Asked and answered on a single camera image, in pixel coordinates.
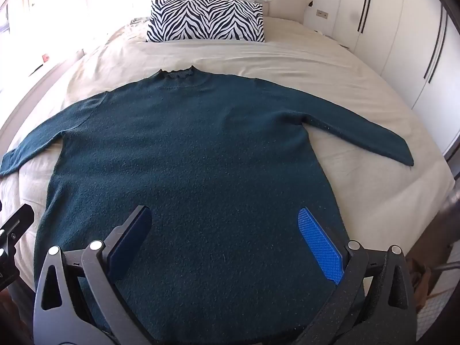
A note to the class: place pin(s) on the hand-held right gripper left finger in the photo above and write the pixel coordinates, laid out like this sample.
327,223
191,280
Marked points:
134,230

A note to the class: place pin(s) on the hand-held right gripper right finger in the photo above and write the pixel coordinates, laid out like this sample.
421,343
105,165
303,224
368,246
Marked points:
320,244

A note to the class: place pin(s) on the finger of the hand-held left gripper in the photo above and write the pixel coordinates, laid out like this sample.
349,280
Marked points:
18,221

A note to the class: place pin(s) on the dark teal knit sweater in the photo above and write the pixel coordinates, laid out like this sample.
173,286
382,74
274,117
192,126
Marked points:
201,158

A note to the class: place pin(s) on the grey metal pole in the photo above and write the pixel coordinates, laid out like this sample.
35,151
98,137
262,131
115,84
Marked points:
453,201

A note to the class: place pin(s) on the bed with beige sheet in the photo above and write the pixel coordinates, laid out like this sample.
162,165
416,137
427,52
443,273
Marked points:
251,57

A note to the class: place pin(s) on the zebra print pillow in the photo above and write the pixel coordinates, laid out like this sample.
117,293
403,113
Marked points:
205,19

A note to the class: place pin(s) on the wall socket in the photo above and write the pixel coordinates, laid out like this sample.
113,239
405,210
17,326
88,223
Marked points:
322,14

